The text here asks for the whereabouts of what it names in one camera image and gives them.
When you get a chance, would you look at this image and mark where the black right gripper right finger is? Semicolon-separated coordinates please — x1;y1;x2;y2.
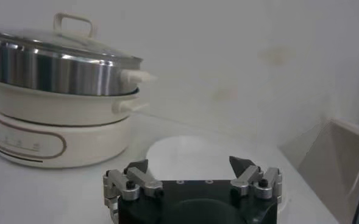
229;155;283;204

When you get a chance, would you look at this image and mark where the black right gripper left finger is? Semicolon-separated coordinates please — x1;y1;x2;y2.
102;158;165;224

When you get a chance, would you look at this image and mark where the round glass pot lid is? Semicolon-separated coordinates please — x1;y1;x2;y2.
0;12;144;66

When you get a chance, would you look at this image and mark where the perforated steel steamer basket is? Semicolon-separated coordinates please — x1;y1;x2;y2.
0;30;156;97

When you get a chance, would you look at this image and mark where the round white plate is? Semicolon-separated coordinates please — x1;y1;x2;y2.
144;135;287;214

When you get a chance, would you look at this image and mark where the cream electric cooker pot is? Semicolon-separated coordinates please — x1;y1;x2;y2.
0;77;151;169

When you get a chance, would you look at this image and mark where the white side table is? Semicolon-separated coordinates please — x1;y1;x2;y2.
279;117;359;224

